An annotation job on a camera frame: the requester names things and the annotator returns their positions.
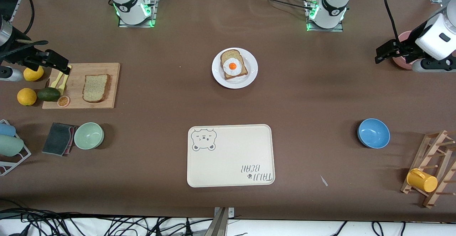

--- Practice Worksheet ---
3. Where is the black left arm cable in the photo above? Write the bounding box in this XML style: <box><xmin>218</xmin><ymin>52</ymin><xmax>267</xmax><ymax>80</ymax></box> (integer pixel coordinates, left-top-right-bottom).
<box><xmin>383</xmin><ymin>0</ymin><xmax>402</xmax><ymax>43</ymax></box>

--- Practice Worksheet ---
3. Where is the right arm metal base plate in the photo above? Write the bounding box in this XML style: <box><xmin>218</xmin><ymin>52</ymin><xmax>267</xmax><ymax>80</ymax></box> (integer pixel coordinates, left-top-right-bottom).
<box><xmin>118</xmin><ymin>0</ymin><xmax>159</xmax><ymax>28</ymax></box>

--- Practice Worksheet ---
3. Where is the yellow lemon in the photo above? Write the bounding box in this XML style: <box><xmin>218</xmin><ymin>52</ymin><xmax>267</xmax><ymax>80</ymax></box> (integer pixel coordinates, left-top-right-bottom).
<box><xmin>24</xmin><ymin>66</ymin><xmax>44</xmax><ymax>82</ymax></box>

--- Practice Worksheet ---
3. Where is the light green bowl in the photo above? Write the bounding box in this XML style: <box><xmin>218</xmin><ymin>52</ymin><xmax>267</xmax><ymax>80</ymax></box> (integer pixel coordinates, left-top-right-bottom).
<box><xmin>74</xmin><ymin>122</ymin><xmax>105</xmax><ymax>150</ymax></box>

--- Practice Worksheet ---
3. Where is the brown bread slice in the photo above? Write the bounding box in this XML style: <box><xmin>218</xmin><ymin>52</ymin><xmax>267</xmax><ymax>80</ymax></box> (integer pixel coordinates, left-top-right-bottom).
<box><xmin>82</xmin><ymin>74</ymin><xmax>111</xmax><ymax>103</ymax></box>
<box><xmin>220</xmin><ymin>50</ymin><xmax>249</xmax><ymax>81</ymax></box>

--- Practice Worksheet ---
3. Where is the dark grey cloth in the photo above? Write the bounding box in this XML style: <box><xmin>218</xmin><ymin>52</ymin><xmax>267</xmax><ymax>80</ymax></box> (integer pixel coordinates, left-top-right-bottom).
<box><xmin>42</xmin><ymin>122</ymin><xmax>76</xmax><ymax>157</ymax></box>

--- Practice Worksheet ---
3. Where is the black cable bundle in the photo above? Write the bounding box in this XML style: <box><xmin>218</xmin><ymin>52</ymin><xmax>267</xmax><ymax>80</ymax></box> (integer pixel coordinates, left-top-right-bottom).
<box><xmin>0</xmin><ymin>200</ymin><xmax>214</xmax><ymax>236</ymax></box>

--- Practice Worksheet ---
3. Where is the pale green cup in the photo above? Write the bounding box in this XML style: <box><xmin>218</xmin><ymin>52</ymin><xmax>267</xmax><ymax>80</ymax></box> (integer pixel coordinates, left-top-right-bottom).
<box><xmin>0</xmin><ymin>135</ymin><xmax>24</xmax><ymax>157</ymax></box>

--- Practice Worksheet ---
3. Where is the metal table edge bracket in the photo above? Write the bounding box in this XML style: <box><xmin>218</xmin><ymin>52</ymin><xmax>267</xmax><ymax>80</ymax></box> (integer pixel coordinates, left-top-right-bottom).
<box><xmin>213</xmin><ymin>207</ymin><xmax>235</xmax><ymax>236</ymax></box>

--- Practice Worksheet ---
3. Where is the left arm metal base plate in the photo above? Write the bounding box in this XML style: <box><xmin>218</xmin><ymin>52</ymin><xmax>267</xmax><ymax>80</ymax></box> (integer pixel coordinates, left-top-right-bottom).
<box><xmin>305</xmin><ymin>0</ymin><xmax>344</xmax><ymax>32</ymax></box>

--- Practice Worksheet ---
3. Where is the pink bowl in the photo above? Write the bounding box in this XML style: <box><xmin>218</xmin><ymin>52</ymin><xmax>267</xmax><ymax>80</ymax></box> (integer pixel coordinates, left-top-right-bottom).
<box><xmin>392</xmin><ymin>31</ymin><xmax>418</xmax><ymax>69</ymax></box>

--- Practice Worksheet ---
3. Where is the yellow mug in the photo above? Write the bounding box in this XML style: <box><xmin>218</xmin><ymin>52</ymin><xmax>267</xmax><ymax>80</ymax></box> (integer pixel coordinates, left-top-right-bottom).
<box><xmin>406</xmin><ymin>168</ymin><xmax>438</xmax><ymax>193</ymax></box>

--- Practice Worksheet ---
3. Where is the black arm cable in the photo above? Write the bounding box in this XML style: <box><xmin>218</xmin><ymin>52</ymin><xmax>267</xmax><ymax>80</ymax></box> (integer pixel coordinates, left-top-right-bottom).
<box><xmin>21</xmin><ymin>0</ymin><xmax>35</xmax><ymax>35</ymax></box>
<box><xmin>383</xmin><ymin>0</ymin><xmax>402</xmax><ymax>43</ymax></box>

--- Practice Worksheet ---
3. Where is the blue bowl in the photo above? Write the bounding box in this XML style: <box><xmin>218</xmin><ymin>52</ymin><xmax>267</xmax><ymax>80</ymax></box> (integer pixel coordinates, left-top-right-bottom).
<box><xmin>357</xmin><ymin>118</ymin><xmax>390</xmax><ymax>149</ymax></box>

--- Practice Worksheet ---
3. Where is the white wire rack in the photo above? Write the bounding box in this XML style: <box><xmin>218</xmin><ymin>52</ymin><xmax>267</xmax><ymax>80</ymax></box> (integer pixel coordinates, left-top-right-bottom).
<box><xmin>0</xmin><ymin>119</ymin><xmax>32</xmax><ymax>176</ymax></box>

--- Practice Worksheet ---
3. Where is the yellow orange fruit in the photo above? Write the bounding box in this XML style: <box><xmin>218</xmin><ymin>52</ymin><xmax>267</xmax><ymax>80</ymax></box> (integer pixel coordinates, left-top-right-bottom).
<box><xmin>17</xmin><ymin>88</ymin><xmax>37</xmax><ymax>106</ymax></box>

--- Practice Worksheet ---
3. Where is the white round plate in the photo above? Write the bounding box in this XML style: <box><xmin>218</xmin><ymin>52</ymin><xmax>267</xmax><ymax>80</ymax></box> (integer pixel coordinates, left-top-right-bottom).
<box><xmin>212</xmin><ymin>47</ymin><xmax>258</xmax><ymax>89</ymax></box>

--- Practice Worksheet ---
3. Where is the yellow plastic fork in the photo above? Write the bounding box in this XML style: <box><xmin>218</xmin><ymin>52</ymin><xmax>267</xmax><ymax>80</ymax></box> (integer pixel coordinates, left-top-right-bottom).
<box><xmin>58</xmin><ymin>66</ymin><xmax>72</xmax><ymax>96</ymax></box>

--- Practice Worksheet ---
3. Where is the black base cable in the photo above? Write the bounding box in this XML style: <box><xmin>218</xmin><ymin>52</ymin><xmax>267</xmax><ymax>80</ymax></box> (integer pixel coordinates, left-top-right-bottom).
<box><xmin>249</xmin><ymin>0</ymin><xmax>315</xmax><ymax>11</ymax></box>

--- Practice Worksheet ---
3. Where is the light blue cup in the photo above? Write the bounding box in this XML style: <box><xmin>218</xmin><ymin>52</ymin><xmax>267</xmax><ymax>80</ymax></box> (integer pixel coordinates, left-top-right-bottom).
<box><xmin>0</xmin><ymin>123</ymin><xmax>16</xmax><ymax>137</ymax></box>

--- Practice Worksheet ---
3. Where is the cream bear print tray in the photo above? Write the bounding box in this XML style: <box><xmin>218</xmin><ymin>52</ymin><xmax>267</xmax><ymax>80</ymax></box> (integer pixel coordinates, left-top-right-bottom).
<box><xmin>187</xmin><ymin>124</ymin><xmax>275</xmax><ymax>188</ymax></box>

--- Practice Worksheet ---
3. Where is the dark green avocado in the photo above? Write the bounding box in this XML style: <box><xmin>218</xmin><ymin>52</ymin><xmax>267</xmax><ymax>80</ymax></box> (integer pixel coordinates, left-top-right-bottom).
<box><xmin>37</xmin><ymin>87</ymin><xmax>61</xmax><ymax>102</ymax></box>

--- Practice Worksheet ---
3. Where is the wooden cutting board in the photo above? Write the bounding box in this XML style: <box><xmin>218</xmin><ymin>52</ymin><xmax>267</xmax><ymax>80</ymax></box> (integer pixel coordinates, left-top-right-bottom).
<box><xmin>42</xmin><ymin>63</ymin><xmax>121</xmax><ymax>109</ymax></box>

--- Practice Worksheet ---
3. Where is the wooden cup rack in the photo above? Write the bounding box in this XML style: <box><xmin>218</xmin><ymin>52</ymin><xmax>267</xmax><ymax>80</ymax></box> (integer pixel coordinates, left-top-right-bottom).
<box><xmin>400</xmin><ymin>130</ymin><xmax>456</xmax><ymax>208</ymax></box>

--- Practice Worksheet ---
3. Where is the toy fried egg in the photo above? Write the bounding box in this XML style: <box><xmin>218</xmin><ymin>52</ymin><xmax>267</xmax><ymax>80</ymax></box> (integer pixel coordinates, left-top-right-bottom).
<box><xmin>223</xmin><ymin>57</ymin><xmax>244</xmax><ymax>76</ymax></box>

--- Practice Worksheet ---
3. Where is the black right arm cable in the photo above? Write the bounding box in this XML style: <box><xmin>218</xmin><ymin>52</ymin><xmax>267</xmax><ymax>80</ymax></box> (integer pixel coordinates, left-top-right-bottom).
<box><xmin>21</xmin><ymin>0</ymin><xmax>35</xmax><ymax>35</ymax></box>

